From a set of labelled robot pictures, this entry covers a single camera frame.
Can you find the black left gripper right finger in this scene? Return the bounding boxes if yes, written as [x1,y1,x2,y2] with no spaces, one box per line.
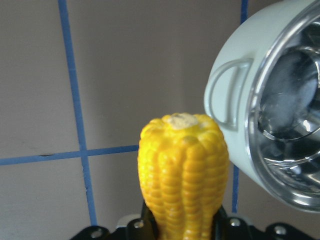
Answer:
[214,207,313,240]

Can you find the yellow corn cob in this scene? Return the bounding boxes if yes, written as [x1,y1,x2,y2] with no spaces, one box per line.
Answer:
[137,113,229,240]

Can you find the pale green cooking pot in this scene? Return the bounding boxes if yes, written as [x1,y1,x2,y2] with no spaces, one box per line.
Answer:
[203,0,320,214]

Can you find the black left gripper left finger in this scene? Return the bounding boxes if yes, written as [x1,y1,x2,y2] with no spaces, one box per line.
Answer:
[71,203,158,240]

